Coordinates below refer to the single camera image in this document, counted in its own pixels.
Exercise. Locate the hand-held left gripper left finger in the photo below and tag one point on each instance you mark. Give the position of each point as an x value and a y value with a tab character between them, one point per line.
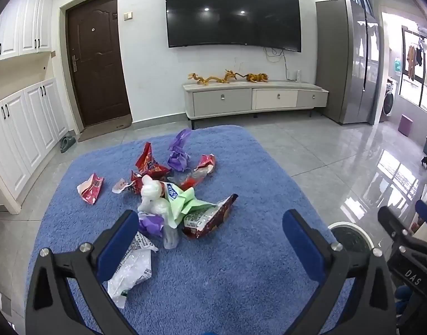
119	247

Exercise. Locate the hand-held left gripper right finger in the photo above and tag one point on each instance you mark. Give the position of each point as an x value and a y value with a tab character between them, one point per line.
299	239

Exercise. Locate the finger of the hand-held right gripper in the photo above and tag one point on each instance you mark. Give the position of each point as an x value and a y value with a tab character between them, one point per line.
391	220
426	214

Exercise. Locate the white printed plastic bag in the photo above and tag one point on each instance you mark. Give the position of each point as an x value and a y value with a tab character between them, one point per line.
136	265

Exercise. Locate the small purple wrapper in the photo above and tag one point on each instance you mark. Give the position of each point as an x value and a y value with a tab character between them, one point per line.
152	225

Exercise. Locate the white round trash bin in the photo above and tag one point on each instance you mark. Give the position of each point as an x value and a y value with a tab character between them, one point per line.
353	239

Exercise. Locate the clear plastic tube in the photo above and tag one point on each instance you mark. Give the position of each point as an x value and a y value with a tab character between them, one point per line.
170	240

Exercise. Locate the white plastic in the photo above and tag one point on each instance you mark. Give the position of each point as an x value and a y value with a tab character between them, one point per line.
150	193

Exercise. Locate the small white red wrapper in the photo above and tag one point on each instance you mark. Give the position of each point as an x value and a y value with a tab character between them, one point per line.
119	184

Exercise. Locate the green paper wrapper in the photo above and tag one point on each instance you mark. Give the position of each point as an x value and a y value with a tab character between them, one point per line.
185	200

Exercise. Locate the red silver-lined snack bag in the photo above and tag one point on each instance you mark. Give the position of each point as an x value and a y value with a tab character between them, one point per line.
148	165

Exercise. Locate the brown red snack bag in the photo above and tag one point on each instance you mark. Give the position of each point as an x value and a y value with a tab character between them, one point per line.
213	221

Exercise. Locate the red and clear wrapper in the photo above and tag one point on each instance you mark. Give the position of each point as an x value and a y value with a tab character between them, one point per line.
204	164

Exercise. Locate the small black object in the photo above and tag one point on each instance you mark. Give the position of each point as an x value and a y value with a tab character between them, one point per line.
425	162

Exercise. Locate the red and white wrapper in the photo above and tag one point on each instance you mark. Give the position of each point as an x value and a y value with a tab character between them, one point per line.
91	190

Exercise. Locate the blue fluffy mat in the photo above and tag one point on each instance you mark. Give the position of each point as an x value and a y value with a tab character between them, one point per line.
234	272

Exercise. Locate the purple stool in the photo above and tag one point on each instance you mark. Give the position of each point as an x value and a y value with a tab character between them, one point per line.
406	125

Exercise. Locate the purple crumpled wrapper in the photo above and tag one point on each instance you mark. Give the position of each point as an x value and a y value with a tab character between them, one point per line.
178	157

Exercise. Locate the brown doormat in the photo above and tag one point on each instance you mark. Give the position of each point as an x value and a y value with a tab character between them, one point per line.
101	133

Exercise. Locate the grey green slippers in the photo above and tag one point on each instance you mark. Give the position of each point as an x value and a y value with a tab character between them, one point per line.
67	143

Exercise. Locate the washing machine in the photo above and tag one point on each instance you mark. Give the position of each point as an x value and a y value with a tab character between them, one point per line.
389	101

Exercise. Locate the white lower cabinets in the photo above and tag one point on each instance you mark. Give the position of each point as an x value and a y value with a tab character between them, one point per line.
25	132

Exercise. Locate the white cabinets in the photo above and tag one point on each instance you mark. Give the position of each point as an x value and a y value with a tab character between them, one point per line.
25	21
25	132

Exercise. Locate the hanging clothes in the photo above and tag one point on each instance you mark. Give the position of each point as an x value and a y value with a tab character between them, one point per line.
412	59

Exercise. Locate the white grey television stand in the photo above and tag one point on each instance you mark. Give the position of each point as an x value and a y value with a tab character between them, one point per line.
220	99

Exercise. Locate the white device on stand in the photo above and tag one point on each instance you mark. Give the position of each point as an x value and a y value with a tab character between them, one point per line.
294	75

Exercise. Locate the gold tiger figurine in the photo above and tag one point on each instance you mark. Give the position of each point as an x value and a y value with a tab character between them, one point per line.
258	77

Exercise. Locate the grey refrigerator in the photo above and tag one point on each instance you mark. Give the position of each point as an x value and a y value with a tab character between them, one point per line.
335	59

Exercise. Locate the dark brown door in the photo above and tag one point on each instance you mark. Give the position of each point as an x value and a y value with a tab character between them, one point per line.
96	62

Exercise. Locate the white upper cabinets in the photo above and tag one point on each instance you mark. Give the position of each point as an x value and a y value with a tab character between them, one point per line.
25	21

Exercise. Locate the wall light switch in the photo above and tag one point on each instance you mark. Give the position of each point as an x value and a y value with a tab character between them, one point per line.
128	15

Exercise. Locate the black wall television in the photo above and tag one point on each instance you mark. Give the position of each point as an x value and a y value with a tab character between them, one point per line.
230	10

